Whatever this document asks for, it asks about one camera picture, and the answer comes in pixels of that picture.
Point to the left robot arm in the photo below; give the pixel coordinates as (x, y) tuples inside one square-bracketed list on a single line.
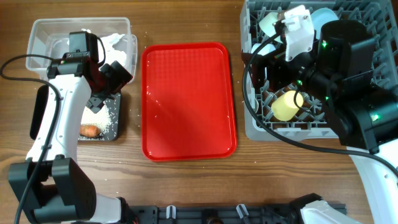
[(49, 184)]

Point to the light green bowl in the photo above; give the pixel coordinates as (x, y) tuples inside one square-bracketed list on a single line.
[(270, 24)]

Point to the white napkin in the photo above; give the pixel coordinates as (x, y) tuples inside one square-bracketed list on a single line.
[(113, 47)]

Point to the white rice pile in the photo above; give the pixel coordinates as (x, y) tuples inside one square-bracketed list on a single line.
[(106, 120)]

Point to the light blue plate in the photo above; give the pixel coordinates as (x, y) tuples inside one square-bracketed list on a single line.
[(321, 17)]

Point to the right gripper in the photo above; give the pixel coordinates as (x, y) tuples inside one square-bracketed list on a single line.
[(272, 63)]

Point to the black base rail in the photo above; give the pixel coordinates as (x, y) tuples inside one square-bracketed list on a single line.
[(268, 214)]

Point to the black waste tray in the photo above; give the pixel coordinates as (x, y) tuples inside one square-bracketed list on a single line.
[(40, 104)]

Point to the orange carrot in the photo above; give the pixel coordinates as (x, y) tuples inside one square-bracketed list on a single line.
[(89, 131)]

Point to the clear plastic bin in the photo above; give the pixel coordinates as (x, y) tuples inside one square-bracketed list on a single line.
[(50, 37)]

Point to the red serving tray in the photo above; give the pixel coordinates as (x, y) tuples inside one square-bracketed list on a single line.
[(187, 105)]

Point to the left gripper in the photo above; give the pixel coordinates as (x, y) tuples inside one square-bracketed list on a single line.
[(119, 76)]

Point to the grey dishwasher rack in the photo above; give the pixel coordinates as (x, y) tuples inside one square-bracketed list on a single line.
[(379, 20)]

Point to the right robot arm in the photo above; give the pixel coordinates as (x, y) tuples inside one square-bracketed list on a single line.
[(337, 71)]

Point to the yellow plastic cup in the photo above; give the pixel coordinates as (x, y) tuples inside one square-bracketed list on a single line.
[(286, 106)]

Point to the light blue bowl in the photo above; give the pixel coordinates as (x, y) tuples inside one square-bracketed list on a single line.
[(264, 51)]

